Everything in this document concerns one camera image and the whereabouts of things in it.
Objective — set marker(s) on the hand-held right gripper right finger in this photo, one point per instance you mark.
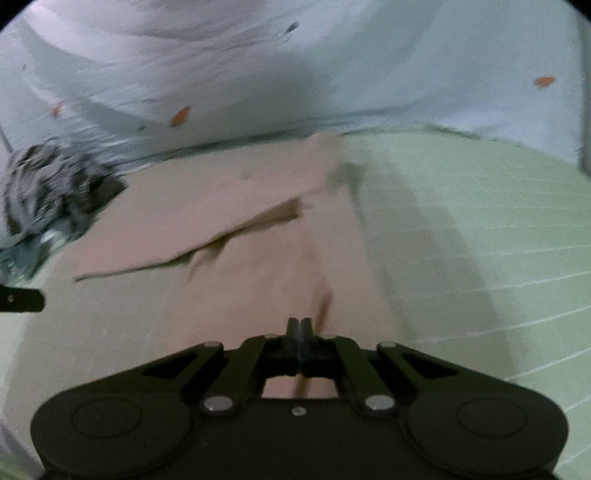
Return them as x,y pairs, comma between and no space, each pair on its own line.
305,339

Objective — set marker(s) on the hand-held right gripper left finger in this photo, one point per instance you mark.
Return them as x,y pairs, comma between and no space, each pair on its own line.
293,339

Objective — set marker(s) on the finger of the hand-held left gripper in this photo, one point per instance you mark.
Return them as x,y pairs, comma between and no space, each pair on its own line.
23,300

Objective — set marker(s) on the beige long-sleeved garment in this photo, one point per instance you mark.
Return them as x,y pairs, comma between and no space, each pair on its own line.
240,230

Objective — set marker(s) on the dark plaid garment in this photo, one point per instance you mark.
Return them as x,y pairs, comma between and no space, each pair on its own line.
51,194

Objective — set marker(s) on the carrot print pale blue sheet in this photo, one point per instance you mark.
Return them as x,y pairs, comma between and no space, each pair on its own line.
277,69

